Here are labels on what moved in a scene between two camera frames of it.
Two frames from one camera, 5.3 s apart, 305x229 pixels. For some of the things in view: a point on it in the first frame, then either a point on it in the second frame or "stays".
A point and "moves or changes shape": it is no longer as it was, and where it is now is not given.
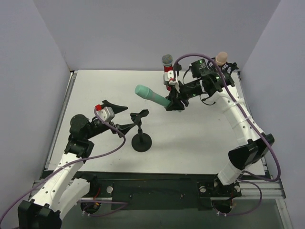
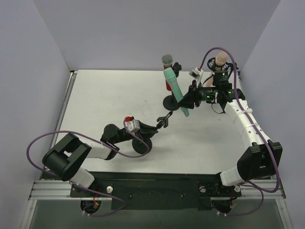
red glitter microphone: [167, 60] stays
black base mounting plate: [159, 191] stays
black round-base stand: [140, 142] moves or changes shape
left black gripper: [116, 121] -> [142, 129]
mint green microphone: [145, 92] moves or changes shape
